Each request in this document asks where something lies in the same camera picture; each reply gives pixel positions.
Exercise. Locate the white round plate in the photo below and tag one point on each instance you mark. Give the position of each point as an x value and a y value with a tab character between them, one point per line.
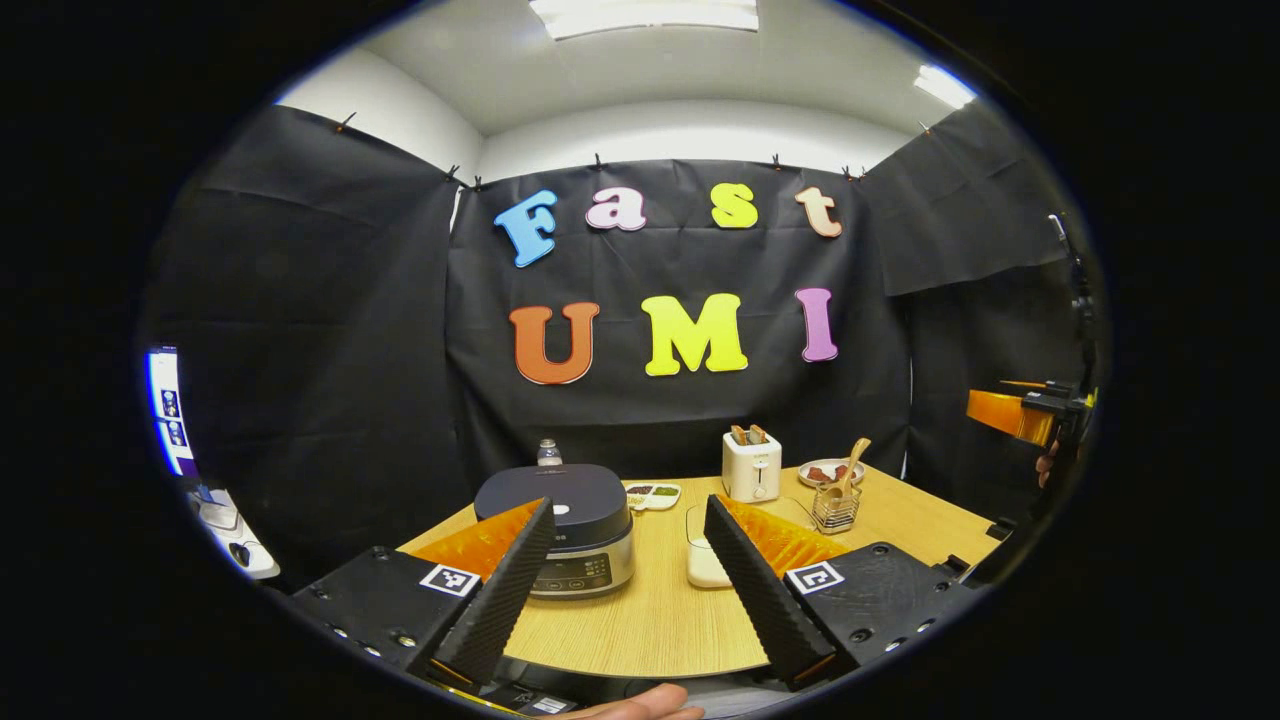
803	476

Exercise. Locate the clear chopstick holder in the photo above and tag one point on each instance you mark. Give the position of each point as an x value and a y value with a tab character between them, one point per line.
835	515

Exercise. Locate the white toaster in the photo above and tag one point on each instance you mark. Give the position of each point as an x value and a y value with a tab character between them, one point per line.
752	475

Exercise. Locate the white side desk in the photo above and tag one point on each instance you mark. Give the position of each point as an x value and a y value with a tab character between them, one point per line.
255	550

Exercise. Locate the computer monitor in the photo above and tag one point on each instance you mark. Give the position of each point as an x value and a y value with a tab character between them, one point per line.
170	415

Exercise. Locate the small ceiling light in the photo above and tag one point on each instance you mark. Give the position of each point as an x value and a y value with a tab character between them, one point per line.
945	87

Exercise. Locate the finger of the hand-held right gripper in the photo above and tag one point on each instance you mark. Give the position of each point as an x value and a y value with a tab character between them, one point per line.
1005	412

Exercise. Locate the white divided bean dish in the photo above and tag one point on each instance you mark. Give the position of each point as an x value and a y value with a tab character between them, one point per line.
655	496

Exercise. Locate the black backdrop cloth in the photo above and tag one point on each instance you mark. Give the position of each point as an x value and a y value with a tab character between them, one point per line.
320	320

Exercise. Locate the clear drink bottle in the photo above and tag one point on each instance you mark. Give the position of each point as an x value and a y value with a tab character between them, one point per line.
549	455

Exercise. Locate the long ceiling light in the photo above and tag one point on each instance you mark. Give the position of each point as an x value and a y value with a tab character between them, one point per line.
640	15

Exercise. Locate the dark grey rice cooker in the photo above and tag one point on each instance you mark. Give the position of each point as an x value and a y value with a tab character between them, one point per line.
590	500

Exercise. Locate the clear rice container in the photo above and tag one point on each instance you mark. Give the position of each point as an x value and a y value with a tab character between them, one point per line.
705	565

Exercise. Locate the wooden spoon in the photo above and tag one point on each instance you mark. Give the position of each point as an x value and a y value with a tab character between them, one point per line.
848	470

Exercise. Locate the black computer mouse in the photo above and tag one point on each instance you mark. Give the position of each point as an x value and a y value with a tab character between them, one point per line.
241	554

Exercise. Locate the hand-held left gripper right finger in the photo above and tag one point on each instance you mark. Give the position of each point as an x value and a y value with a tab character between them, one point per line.
765	595

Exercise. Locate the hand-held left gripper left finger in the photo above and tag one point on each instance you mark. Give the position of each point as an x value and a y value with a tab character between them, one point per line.
495	600

